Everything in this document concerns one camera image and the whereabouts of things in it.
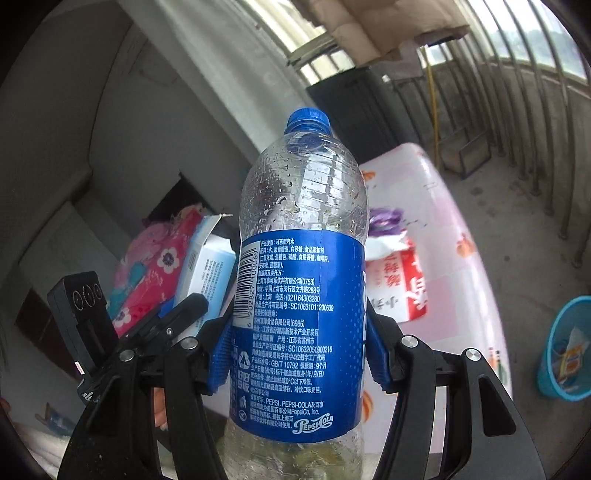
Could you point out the orange snack packet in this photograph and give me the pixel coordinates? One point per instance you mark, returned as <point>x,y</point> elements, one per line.
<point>570,360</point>

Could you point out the red and white snack bag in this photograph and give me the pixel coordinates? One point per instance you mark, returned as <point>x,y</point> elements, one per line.
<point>406,286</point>

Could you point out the yellow broom stick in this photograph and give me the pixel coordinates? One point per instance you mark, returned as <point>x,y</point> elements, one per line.
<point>434,115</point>

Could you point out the white and blue carton box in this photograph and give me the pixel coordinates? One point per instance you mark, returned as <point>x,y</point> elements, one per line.
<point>203,272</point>

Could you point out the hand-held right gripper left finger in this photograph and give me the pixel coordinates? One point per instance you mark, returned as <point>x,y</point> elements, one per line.
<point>217,364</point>

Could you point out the purple snack bag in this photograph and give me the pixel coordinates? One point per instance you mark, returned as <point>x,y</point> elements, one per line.
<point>383,219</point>

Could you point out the large blue label plastic bottle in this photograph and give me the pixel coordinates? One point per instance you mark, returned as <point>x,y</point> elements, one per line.
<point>295,300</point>

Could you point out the dark grey cabinet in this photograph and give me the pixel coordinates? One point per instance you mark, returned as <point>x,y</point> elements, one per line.
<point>351,106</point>

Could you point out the metal window railing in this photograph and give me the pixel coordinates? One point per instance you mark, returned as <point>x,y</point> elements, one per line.
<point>564,230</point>

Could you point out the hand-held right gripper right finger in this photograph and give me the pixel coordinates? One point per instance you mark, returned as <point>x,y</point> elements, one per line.
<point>376,355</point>

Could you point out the pink floral blanket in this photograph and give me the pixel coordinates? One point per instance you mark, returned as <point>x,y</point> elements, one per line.
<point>161,258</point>

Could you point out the white curtain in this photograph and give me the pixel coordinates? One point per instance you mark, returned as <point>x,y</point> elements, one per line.
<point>221,83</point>

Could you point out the blue plastic waste basket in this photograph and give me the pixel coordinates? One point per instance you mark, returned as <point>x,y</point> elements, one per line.
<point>547,369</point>

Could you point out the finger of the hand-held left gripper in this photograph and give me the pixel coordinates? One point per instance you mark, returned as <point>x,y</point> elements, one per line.
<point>184,307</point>

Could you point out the metal frame glass tank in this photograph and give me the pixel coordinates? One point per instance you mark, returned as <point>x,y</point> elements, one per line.
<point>475,147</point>

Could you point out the beige hanging cloth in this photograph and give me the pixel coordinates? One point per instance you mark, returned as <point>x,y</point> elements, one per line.
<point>392,27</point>

